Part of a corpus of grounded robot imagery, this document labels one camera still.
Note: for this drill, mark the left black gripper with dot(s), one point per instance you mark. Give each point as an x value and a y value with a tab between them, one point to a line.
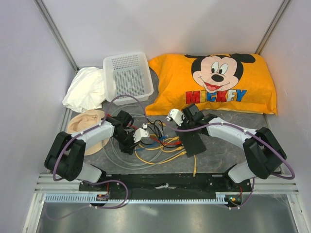
129	148

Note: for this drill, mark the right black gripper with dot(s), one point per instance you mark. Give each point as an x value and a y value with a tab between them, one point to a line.
182	126

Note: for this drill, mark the black network switch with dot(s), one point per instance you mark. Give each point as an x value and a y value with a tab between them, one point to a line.
192	143

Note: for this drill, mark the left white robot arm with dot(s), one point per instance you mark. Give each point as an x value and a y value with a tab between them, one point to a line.
66	156

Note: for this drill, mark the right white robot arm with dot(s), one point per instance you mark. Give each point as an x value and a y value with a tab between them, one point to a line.
262	150

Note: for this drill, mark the beige hat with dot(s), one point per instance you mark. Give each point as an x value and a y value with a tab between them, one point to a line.
85	120

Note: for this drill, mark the white cloth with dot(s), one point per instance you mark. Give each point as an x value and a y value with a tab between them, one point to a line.
86	91

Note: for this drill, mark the white plastic basket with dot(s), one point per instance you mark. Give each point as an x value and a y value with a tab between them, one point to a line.
127	75

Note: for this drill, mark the orange Mickey pillow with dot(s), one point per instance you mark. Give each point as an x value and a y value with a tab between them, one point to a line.
230	82

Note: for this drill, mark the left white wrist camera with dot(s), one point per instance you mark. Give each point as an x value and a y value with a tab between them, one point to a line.
141	133

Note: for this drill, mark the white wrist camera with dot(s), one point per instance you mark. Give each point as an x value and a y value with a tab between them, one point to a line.
141	133
176	116

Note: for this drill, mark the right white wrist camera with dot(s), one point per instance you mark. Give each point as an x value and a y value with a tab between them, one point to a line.
176	116

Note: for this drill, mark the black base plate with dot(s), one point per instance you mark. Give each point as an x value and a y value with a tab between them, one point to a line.
167	186

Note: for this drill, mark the slotted cable duct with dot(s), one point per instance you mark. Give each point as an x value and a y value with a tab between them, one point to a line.
103	198

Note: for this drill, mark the aluminium rail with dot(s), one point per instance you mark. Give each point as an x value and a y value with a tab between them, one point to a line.
272	185

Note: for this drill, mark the right aluminium frame post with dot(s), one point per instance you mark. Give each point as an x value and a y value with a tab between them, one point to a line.
273	25

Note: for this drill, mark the aluminium frame post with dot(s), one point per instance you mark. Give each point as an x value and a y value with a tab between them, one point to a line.
56	33
273	25

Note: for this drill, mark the left aluminium frame post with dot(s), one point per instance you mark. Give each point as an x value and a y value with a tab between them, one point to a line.
56	33

